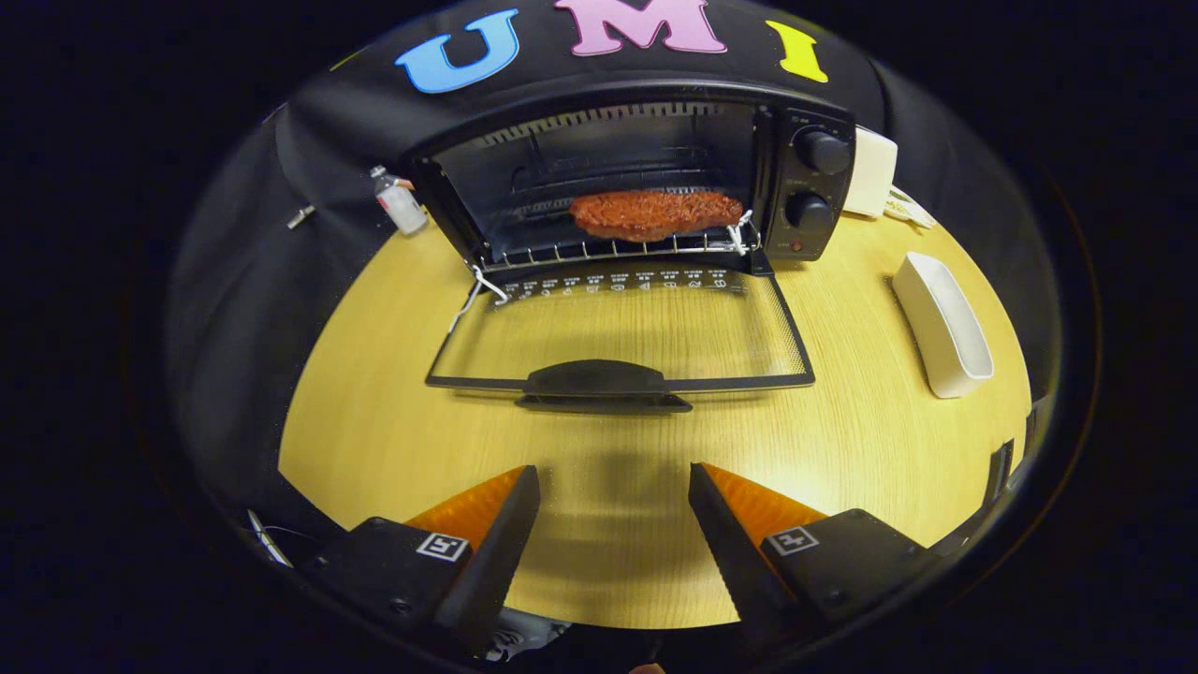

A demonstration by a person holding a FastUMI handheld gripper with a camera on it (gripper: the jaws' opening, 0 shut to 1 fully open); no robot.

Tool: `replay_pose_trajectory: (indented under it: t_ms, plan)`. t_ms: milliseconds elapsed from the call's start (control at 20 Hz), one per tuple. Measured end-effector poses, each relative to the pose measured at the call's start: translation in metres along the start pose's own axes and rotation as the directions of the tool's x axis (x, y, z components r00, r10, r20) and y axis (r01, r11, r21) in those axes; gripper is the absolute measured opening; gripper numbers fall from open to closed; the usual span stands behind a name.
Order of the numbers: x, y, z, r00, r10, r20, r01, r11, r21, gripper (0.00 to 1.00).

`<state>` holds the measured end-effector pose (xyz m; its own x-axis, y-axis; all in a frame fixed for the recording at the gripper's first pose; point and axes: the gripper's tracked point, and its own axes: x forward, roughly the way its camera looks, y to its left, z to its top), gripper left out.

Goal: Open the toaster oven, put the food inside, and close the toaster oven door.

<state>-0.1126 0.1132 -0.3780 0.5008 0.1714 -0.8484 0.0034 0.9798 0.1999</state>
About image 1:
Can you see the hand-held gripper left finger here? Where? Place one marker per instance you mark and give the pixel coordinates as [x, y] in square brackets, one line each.
[487, 571]

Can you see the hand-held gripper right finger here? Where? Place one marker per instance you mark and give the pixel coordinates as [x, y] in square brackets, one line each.
[735, 562]

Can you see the black toaster oven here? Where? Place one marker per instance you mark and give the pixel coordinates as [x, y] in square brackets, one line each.
[814, 229]

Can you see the red-brown meat slice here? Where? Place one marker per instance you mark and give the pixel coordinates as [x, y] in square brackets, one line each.
[655, 215]

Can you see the white pop-up toaster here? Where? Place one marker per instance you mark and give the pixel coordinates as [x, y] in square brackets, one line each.
[870, 173]

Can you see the black table clamp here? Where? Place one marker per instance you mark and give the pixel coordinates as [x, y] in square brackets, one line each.
[998, 473]

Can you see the white rectangular dish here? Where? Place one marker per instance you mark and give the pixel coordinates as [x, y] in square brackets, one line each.
[945, 328]

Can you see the clear plastic bottle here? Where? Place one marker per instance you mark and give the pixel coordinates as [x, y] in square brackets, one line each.
[402, 208]

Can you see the black backdrop cloth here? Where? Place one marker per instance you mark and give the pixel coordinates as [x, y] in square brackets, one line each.
[243, 281]

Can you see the white divided bean dish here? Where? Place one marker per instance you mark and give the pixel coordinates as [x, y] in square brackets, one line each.
[910, 212]

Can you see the small pink stick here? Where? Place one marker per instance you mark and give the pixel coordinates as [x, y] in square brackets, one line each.
[400, 182]

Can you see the silver metal clip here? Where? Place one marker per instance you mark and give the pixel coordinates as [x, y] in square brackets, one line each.
[300, 217]

